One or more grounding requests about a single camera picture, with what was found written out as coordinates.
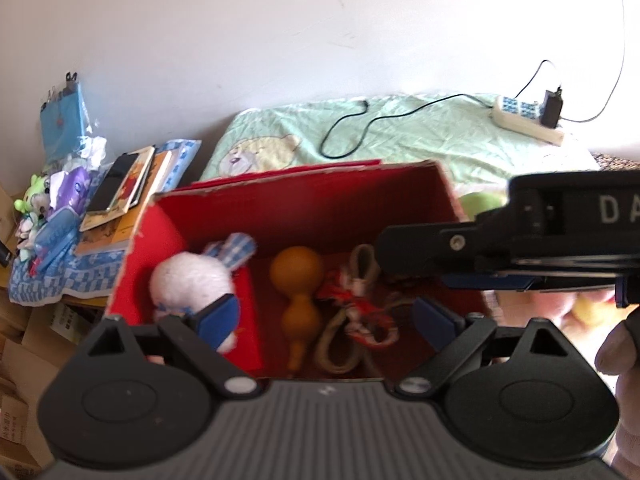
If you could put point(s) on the stack of books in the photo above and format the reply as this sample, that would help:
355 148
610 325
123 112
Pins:
111 229

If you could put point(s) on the white bunny plush blue ears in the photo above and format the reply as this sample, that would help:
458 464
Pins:
186 283

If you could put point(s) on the green cartoon bed sheet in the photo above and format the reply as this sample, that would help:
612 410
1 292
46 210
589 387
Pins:
476 154

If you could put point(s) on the small green figure toy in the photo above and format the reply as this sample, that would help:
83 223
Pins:
36 198

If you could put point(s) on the red cardboard box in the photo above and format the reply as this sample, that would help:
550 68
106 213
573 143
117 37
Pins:
330 209

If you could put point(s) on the yellow bear plush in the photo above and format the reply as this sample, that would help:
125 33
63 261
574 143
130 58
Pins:
594 313

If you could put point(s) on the cardboard boxes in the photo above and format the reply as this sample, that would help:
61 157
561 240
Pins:
31 359

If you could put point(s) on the blue plastic bag on wall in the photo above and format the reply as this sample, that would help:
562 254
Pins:
64 121

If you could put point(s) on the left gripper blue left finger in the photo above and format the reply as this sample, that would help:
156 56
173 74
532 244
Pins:
216 324

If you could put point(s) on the blue checkered cloth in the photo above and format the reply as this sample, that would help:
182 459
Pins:
91 275

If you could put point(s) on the red tassel rope charm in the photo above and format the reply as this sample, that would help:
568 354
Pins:
368 327

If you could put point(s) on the right hand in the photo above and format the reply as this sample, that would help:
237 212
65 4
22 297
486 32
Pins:
619 356

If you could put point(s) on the white power strip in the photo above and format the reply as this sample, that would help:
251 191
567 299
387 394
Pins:
525 118

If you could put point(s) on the dark patterned pillow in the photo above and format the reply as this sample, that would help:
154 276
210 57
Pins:
614 163

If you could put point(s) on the green plush toy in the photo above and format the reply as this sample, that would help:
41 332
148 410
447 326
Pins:
477 203

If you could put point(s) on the purple white package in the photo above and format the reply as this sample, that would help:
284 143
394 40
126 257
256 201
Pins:
69 189

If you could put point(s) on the orange wooden gourd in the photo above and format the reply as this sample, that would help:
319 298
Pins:
297 273

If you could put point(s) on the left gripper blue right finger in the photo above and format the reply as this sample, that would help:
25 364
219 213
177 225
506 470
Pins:
437 325

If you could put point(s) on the pink teddy bear plush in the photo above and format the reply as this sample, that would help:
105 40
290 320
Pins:
517 308

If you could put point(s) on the black charger adapter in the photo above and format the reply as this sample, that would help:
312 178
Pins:
551 109

